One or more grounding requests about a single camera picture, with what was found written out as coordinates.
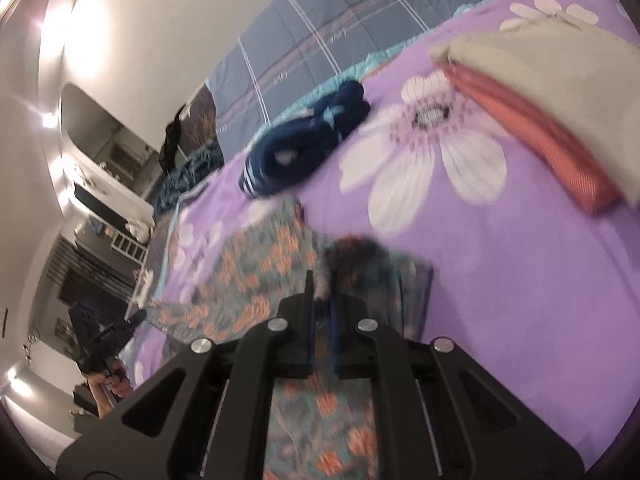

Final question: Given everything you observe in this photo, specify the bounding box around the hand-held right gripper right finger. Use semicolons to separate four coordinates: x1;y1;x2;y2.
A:
327;295;586;480

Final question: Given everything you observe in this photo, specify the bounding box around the person's left hand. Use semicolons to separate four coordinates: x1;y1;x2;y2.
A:
104;357;133;402

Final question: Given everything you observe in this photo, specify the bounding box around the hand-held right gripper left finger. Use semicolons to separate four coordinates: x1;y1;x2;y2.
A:
55;270;316;480

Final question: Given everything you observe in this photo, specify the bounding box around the purple floral bed sheet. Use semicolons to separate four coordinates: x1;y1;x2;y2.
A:
119;0;640;480

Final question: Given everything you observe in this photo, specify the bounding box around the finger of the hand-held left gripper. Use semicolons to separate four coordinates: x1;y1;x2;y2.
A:
119;308;149;337

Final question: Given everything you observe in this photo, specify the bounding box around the beige folded garment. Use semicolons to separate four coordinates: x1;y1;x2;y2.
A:
429;16;640;197

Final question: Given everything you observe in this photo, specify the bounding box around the navy star print garment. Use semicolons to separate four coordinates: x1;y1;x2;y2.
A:
242;79;372;199

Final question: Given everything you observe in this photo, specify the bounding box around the arched wall niche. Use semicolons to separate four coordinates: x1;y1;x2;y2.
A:
59;83;157;213

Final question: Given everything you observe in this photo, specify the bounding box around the blue plaid quilt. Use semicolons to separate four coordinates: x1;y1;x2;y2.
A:
214;0;557;167

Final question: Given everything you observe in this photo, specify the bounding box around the dark blue fuzzy blanket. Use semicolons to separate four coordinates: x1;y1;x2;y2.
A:
152;139;227;217

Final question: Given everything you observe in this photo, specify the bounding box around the pink folded garment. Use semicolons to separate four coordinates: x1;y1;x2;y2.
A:
434;61;622;217

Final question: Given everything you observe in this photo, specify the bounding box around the black garment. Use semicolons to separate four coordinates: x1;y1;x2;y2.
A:
159;102;189;172

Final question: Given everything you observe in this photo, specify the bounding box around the white rack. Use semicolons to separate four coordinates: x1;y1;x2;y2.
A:
111;231;147;262

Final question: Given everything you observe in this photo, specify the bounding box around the teal floral shirt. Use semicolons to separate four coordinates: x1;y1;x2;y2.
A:
149;196;436;480

